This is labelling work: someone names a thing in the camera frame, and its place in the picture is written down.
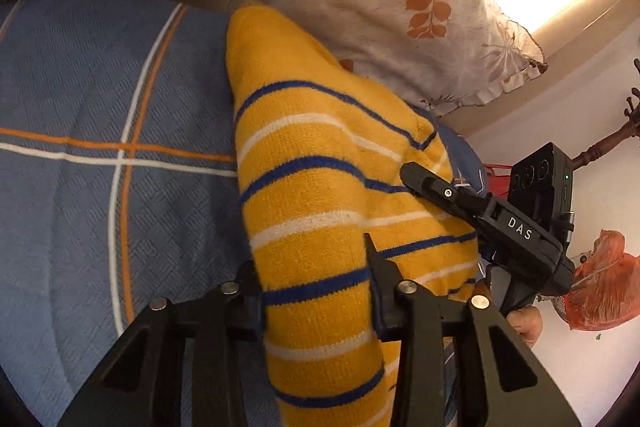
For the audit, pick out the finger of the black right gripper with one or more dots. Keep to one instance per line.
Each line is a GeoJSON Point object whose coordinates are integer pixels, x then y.
{"type": "Point", "coordinates": [457, 201]}

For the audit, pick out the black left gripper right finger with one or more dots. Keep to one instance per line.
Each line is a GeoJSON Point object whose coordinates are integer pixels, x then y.
{"type": "Point", "coordinates": [461, 356]}

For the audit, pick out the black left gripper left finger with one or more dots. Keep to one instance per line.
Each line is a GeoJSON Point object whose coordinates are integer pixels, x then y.
{"type": "Point", "coordinates": [139, 381]}

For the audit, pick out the yellow striped knit sweater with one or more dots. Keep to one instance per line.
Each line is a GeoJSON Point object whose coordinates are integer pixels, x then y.
{"type": "Point", "coordinates": [319, 152]}

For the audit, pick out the person's hand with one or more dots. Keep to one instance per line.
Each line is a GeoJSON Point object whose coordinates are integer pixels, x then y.
{"type": "Point", "coordinates": [527, 322]}

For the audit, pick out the red object by bed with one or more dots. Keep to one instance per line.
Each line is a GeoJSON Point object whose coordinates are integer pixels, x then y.
{"type": "Point", "coordinates": [499, 178]}

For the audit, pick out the red plastic bag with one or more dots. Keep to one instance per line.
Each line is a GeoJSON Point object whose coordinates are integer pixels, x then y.
{"type": "Point", "coordinates": [605, 293]}

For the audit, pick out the blue plaid bed sheet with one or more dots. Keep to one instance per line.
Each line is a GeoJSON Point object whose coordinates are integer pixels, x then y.
{"type": "Point", "coordinates": [119, 184]}

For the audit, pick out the white leaf print pillow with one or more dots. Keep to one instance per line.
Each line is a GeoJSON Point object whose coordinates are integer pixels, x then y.
{"type": "Point", "coordinates": [438, 54]}

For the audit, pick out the black camera box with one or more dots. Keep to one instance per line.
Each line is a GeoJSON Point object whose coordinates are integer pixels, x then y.
{"type": "Point", "coordinates": [541, 187]}

